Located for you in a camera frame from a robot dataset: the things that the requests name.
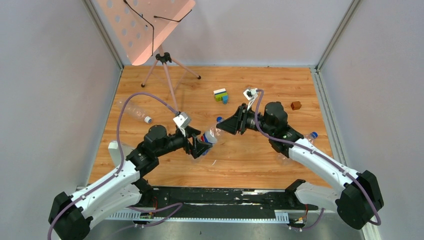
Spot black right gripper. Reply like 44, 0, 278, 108
216, 103, 274, 136

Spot clear Pepsi bottle blue label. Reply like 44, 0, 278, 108
188, 122, 226, 163

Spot clear bottle white cap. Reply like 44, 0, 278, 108
124, 100, 153, 124

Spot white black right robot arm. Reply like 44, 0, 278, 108
216, 101, 384, 230

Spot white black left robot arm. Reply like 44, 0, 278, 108
47, 125, 213, 240

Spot clear bottle blue cap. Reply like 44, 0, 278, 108
277, 131, 319, 166

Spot coloured toy brick stack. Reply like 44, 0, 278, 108
213, 88, 229, 105

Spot brown small block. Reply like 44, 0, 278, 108
290, 101, 302, 111

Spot white carton with cap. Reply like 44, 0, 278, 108
108, 140, 135, 168

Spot pink music stand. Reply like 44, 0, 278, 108
93, 0, 201, 104

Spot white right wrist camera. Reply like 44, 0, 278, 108
243, 87, 258, 111

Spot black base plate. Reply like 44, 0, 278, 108
135, 186, 318, 219

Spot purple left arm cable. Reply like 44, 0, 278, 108
46, 92, 181, 240

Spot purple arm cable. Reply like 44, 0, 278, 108
46, 92, 181, 240
253, 89, 382, 227

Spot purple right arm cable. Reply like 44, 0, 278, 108
253, 89, 382, 227

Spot white slotted cable duct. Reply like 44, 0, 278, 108
105, 208, 290, 224

